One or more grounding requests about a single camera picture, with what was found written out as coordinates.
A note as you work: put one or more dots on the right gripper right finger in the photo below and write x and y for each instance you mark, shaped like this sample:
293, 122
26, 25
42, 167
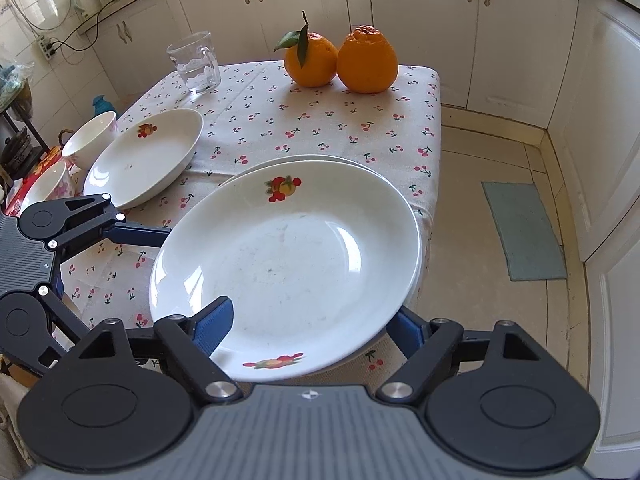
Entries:
429, 349

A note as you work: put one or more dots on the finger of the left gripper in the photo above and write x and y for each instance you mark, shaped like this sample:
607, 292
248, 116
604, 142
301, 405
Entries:
123, 231
27, 319

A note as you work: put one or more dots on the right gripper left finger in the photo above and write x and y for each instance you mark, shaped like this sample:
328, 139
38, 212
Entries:
188, 343

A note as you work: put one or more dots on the white ceramic bowl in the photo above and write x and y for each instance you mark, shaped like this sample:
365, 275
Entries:
53, 184

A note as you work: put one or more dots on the white deep plate fruit print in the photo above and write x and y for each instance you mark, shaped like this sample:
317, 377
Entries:
146, 158

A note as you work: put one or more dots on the white bowl pink flowers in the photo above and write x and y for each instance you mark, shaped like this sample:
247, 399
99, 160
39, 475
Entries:
87, 143

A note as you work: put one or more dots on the white deep plate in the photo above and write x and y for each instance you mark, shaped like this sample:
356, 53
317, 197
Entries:
290, 269

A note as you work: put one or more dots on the red cardboard box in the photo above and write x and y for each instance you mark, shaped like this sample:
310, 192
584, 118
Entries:
22, 186

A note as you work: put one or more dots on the teal thermos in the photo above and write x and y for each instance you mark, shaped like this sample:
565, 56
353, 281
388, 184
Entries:
102, 105

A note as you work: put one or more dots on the green floor mat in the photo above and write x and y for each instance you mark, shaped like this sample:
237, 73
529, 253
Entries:
532, 251

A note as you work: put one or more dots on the glass mug with water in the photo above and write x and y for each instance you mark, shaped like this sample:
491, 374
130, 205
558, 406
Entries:
195, 62

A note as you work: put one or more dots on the orange with leaf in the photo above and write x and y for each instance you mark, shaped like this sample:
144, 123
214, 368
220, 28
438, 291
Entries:
309, 58

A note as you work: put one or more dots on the bumpy orange without leaf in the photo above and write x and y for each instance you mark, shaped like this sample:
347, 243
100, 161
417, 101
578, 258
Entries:
366, 62

